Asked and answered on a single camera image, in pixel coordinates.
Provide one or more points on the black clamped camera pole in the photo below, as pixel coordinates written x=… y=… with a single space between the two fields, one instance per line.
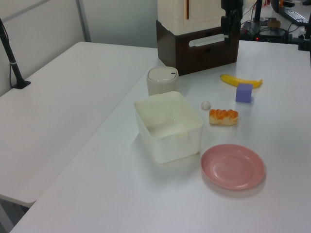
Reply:
x=12 y=65

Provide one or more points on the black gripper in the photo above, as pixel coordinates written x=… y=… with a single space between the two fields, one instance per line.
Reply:
x=232 y=6

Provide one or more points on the small white crumpled lump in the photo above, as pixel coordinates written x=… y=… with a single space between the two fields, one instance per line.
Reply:
x=205 y=104

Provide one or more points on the cream plastic storage box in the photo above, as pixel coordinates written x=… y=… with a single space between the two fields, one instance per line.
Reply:
x=175 y=14

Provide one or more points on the black desk clamp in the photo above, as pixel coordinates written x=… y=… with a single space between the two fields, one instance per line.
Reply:
x=305 y=38

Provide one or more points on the yellow banana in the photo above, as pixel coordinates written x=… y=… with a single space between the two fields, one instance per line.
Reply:
x=233 y=80

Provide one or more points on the brown tape roll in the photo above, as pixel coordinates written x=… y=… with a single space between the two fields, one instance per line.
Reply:
x=274 y=23

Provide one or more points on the white plastic bin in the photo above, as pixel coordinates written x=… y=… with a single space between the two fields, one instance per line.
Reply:
x=170 y=143

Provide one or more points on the black electronics box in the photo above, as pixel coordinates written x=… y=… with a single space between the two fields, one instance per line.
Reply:
x=271 y=35

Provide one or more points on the beige mini trash can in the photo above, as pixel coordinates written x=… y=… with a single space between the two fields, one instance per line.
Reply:
x=160 y=82

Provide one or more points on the black monitor stand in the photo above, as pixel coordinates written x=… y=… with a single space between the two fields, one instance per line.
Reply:
x=257 y=14

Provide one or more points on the purple cube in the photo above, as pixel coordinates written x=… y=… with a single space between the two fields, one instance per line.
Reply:
x=243 y=93

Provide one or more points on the dark brown drawer box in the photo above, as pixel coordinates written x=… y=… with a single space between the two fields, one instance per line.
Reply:
x=194 y=58

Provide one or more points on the orange glazed bread loaf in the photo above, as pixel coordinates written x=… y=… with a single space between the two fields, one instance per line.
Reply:
x=223 y=117

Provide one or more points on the black keyboard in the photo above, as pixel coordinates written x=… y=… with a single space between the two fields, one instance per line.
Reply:
x=295 y=15

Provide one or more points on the pink plate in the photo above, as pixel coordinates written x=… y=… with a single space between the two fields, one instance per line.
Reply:
x=232 y=167

